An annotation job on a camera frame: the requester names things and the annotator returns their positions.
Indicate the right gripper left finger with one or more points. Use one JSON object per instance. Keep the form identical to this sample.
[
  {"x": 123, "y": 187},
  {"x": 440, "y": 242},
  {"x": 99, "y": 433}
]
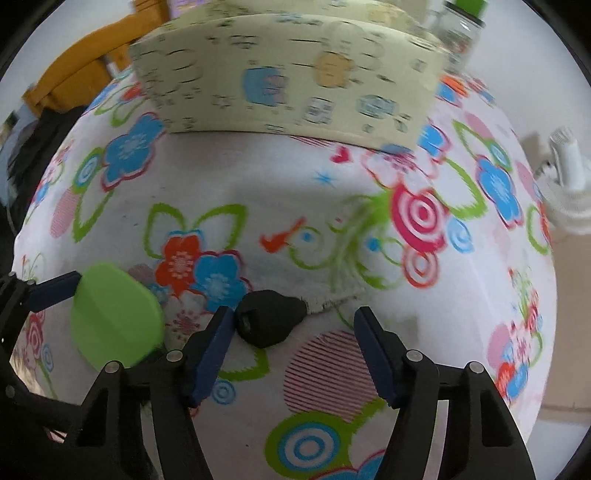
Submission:
[{"x": 107, "y": 434}]

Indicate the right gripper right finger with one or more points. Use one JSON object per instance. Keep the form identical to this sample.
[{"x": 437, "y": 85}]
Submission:
[{"x": 482, "y": 440}]

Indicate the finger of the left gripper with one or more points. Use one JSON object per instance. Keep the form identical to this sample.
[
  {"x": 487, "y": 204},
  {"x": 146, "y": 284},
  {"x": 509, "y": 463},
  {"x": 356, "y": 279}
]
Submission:
[{"x": 52, "y": 292}]

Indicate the green oval pad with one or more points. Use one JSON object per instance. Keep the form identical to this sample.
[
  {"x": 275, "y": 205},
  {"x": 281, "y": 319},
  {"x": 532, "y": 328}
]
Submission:
[{"x": 114, "y": 317}]

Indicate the black small object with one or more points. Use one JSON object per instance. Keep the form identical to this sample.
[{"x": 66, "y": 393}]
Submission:
[{"x": 265, "y": 318}]

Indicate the floral tablecloth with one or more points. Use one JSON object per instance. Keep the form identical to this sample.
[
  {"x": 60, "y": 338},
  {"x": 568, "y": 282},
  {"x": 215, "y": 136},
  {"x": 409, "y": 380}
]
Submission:
[{"x": 449, "y": 246}]

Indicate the wooden chair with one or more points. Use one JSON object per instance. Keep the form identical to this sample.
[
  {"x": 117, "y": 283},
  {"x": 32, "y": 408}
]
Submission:
[{"x": 79, "y": 74}]

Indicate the white standing fan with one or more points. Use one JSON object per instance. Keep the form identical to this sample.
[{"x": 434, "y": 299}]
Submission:
[{"x": 564, "y": 184}]

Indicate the cartoon print storage box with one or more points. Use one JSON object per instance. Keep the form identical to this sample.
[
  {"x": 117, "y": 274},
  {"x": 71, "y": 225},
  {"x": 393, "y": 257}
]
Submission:
[{"x": 359, "y": 72}]

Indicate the glass mason jar mug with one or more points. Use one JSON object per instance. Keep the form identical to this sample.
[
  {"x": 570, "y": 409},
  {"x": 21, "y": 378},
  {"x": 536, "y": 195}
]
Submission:
[{"x": 458, "y": 31}]

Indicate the green plastic cup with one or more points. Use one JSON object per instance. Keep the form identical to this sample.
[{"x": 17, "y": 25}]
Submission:
[{"x": 475, "y": 8}]

